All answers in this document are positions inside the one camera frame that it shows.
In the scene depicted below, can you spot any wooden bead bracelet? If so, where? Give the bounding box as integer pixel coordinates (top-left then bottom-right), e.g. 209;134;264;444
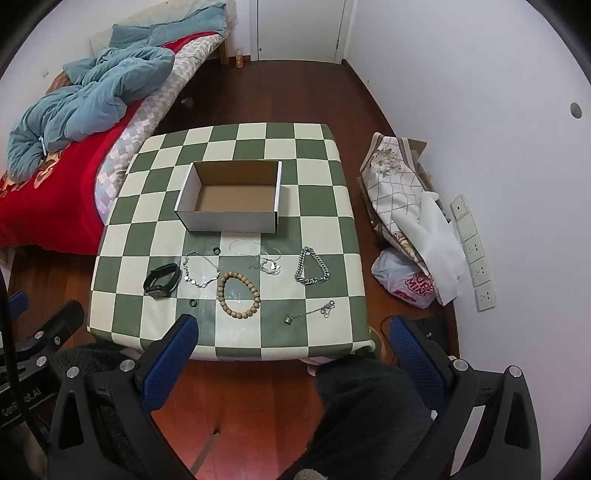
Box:
216;270;263;320

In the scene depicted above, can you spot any white cardboard box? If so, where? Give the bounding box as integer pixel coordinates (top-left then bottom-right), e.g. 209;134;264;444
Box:
174;160;283;234

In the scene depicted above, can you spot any bed with red sheet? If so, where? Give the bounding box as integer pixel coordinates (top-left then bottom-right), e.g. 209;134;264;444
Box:
0;0;230;252

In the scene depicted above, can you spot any thin silver necklace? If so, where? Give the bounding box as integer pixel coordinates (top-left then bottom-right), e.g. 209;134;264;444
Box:
228;238;282;276

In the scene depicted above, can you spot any white power strip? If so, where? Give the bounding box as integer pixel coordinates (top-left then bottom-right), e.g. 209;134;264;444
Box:
450;195;496;312

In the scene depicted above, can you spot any white door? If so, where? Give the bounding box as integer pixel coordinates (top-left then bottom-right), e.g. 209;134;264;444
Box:
249;0;353;64

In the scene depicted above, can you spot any thick silver chain bracelet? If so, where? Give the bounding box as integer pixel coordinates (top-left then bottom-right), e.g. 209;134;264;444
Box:
293;246;332;287

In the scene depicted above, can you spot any blue quilt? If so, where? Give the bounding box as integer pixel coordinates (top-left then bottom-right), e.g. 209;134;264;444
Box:
7;1;228;183

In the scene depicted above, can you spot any floral quilted fabric bag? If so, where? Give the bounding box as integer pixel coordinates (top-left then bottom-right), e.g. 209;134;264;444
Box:
358;132;433;264

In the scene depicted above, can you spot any white plastic shopping bag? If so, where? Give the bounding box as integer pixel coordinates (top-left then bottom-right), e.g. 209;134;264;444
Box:
372;248;436;309

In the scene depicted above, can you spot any black smart band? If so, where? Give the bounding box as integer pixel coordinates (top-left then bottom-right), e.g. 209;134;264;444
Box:
142;263;181;299

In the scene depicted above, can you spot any silver charm bracelet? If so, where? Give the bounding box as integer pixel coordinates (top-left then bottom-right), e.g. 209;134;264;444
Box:
181;250;223;290

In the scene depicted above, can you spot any white cloth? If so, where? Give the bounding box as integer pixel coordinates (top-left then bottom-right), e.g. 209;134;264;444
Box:
393;191;466;306

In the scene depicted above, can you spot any green white checkered table cover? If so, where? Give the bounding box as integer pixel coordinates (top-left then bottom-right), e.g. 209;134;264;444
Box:
88;123;375;360

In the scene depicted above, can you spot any silver pendant chain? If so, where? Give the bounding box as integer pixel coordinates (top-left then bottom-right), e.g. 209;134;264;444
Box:
283;299;337;326

